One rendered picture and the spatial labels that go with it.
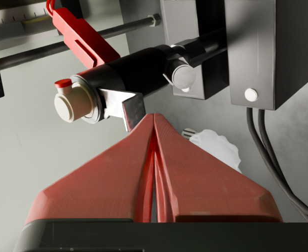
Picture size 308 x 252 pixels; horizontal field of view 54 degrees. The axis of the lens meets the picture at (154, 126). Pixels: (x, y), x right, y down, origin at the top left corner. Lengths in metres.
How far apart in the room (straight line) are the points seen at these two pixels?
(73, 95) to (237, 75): 0.13
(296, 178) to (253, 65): 0.25
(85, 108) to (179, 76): 0.05
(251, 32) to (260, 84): 0.04
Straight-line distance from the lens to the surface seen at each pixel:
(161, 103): 0.54
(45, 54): 0.37
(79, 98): 0.16
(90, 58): 0.18
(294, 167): 0.45
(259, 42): 0.23
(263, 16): 0.23
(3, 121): 0.45
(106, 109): 0.16
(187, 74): 0.17
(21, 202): 0.50
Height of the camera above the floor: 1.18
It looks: 38 degrees down
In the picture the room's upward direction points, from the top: 121 degrees counter-clockwise
